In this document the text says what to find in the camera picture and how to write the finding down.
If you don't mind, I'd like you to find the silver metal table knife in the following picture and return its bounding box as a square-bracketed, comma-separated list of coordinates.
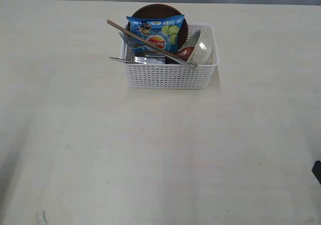
[109, 57, 142, 64]

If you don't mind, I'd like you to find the white speckled ceramic bowl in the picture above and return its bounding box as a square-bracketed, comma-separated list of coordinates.
[186, 30, 213, 65]

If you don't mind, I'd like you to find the silver metal fork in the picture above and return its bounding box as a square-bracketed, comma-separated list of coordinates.
[119, 32, 166, 57]

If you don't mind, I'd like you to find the brown wooden chopstick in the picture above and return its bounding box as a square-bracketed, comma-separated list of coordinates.
[106, 19, 198, 69]

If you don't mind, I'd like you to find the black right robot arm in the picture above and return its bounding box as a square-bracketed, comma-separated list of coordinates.
[311, 160, 321, 184]

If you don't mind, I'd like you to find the white plastic lattice basket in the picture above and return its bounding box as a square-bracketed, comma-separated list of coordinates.
[125, 23, 219, 89]

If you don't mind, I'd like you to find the silver foil packet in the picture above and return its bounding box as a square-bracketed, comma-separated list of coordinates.
[132, 55, 166, 65]

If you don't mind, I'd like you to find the brown wooden spoon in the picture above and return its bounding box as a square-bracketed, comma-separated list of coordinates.
[175, 47, 194, 61]

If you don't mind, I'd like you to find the blue potato chips bag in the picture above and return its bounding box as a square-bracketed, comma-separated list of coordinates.
[127, 15, 186, 53]

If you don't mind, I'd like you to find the dark brown round plate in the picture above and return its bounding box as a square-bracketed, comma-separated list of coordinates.
[127, 4, 188, 44]

